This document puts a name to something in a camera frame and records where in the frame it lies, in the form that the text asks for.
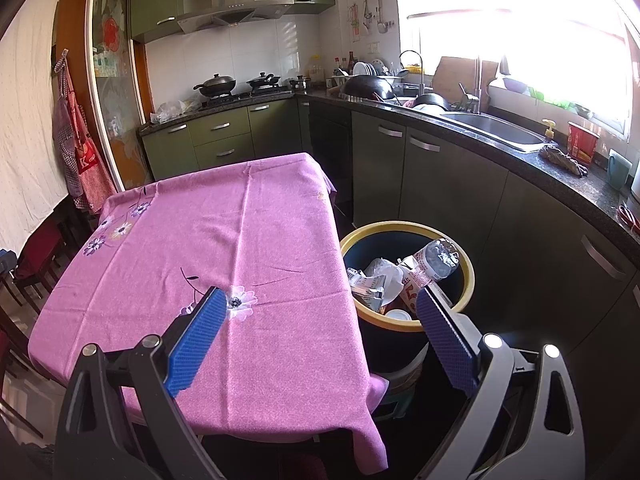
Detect hanging kitchen utensils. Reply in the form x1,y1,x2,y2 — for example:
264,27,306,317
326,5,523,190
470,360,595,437
347,0,396,43

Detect black pan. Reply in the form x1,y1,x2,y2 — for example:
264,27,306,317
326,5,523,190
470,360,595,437
412,92,448,111

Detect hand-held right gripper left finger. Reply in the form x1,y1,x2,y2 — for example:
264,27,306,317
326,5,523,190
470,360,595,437
54,286,228,480

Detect black stone countertop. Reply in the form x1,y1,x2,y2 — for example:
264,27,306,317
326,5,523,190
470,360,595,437
139,87,640,261

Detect crumpled plastic bags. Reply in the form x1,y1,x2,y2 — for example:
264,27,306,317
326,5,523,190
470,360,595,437
150,100,201,125

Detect dark rag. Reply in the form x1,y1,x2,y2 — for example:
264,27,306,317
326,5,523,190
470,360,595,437
537,144,590,177

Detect white hanging sheet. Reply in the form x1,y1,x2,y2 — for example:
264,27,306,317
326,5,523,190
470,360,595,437
0,0,71,251

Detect dish rack with plates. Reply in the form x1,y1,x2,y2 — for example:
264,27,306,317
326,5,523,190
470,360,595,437
332,60,401,88

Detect small black lidded wok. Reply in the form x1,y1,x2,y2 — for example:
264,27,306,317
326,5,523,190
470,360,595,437
246,72,282,92

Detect black open wok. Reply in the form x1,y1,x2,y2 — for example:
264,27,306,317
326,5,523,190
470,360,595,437
342,74,396,101

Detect dark sauce bottles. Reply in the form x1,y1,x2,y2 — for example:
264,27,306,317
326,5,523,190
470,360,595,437
334,51,358,77

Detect silver foil wrapper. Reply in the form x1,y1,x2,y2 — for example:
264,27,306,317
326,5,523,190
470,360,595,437
346,267,385,307

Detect large black lidded wok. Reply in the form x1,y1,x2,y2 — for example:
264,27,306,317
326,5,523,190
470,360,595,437
193,73,238,98

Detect pink floral tablecloth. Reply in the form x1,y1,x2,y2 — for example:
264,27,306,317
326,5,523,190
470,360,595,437
27,152,391,475

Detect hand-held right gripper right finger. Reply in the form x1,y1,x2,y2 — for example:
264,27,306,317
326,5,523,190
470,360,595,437
415,284,587,480

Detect red paper cup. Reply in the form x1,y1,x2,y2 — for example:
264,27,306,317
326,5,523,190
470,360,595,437
567,121,599,167

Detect teal mug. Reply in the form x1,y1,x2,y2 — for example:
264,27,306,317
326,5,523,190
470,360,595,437
606,149,633,191

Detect red checked apron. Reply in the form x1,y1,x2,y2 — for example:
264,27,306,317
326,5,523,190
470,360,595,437
52,50,118,213

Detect red scissors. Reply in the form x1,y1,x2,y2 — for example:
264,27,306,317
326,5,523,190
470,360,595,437
617,205,640,233

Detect yellow-rimmed black bin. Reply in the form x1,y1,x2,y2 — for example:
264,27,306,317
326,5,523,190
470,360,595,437
340,221,476,392

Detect green base cabinets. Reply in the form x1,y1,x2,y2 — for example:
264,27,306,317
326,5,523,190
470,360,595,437
140,97,313,181

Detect frosted glass sliding door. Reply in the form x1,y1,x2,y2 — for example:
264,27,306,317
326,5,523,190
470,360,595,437
85,0,151,193

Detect wooden cutting board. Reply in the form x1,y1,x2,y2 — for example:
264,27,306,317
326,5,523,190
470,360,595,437
432,56,501,106

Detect curved kitchen faucet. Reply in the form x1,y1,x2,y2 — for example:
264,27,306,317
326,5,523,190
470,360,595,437
399,50,426,96

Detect clear plastic bottle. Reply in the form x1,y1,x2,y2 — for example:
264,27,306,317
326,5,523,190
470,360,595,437
410,238,461,283

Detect steel sink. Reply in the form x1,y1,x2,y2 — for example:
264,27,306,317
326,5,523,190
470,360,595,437
440,111,556,153

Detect green bowls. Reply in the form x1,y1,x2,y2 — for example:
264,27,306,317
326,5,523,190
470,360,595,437
527,85,571,111

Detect straight steel faucet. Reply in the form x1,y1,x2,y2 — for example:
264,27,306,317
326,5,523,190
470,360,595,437
460,57,483,113

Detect dark base cabinets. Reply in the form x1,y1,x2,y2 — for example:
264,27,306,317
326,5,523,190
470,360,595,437
297,97,640,480

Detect black gas stove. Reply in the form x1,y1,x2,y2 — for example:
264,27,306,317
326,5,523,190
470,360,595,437
200,89,296,107

